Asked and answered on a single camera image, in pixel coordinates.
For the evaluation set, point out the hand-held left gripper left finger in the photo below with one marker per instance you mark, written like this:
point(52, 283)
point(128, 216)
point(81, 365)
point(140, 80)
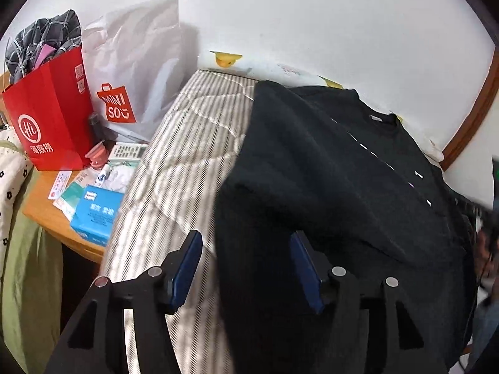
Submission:
point(187, 268)

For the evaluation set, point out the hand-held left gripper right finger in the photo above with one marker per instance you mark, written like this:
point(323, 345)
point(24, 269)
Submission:
point(306, 272)

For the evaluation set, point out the black sweater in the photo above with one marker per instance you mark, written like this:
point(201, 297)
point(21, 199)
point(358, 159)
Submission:
point(312, 163)

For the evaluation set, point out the person's right forearm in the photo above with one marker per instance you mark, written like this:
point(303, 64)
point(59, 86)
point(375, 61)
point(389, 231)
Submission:
point(483, 331)

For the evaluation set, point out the brown wooden trim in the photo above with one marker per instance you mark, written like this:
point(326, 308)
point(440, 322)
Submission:
point(471, 124)

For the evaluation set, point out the striped bed quilt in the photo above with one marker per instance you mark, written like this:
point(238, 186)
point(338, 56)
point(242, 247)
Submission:
point(175, 171)

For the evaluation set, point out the blue tissue pack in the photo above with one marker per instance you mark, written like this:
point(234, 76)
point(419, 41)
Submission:
point(95, 218)

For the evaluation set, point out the crumpled white tissue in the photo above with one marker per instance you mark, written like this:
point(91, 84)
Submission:
point(119, 177)

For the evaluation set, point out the white remote control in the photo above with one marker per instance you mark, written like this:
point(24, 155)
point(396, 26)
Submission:
point(126, 152)

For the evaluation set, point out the teal and white box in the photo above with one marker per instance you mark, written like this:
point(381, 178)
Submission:
point(74, 196)

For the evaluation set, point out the pink cup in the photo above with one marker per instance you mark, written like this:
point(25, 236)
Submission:
point(96, 156)

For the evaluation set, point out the white box with red print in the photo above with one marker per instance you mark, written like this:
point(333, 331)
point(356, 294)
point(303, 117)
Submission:
point(60, 185)

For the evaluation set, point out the wooden nightstand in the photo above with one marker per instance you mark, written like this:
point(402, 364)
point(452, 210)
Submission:
point(43, 202)

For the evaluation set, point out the green cloth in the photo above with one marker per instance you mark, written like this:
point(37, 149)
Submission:
point(27, 280)

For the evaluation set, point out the dark bottle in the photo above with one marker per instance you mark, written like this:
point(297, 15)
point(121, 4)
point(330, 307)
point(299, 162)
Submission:
point(94, 124)

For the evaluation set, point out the white floral cloth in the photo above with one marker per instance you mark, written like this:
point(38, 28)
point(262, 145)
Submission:
point(9, 187)

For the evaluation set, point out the white sheet with yellow print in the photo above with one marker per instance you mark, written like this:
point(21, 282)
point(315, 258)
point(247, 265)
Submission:
point(234, 71)

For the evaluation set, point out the red paper bag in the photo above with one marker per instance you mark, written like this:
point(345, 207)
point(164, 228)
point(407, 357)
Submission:
point(46, 117)

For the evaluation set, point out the white paper bag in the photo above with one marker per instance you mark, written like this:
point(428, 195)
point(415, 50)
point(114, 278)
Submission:
point(132, 58)

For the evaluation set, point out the grey plaid cloth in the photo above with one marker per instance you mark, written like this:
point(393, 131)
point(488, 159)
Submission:
point(46, 33)

